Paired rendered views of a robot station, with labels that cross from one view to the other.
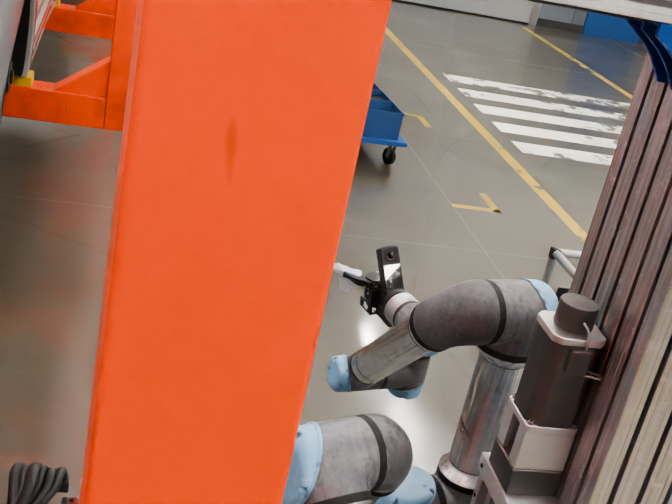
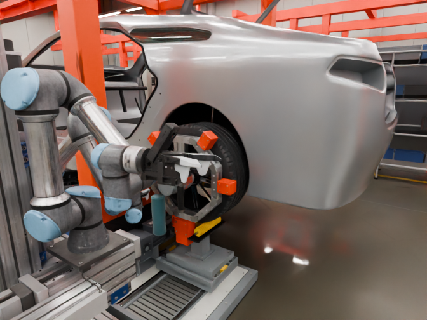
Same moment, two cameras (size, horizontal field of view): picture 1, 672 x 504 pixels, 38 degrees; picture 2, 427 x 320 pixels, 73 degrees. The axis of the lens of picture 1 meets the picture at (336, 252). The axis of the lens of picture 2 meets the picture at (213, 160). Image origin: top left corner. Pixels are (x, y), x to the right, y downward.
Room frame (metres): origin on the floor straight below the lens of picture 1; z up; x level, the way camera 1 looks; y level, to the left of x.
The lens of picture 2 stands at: (2.61, -0.52, 1.41)
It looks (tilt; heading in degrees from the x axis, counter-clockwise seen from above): 14 degrees down; 139
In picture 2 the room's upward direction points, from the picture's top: straight up
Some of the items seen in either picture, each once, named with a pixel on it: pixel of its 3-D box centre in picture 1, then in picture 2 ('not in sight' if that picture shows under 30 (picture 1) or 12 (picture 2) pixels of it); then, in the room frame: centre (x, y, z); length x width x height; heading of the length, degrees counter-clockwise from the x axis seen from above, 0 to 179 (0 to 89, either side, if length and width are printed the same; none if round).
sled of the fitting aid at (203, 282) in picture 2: not in sight; (196, 262); (1.09, 0.64, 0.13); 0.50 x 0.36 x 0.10; 16
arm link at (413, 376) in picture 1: (402, 370); (121, 188); (1.81, -0.19, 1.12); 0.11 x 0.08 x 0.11; 119
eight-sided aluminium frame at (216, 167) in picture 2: not in sight; (183, 178); (1.17, 0.49, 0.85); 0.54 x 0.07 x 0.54; 16
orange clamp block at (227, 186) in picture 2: not in sight; (226, 186); (1.47, 0.58, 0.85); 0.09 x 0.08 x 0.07; 16
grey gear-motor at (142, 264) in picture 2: not in sight; (152, 244); (0.83, 0.42, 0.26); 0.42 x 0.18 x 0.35; 106
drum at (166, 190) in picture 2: not in sight; (176, 180); (1.19, 0.42, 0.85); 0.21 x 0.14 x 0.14; 106
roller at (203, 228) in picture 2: not in sight; (208, 225); (1.26, 0.62, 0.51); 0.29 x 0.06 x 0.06; 106
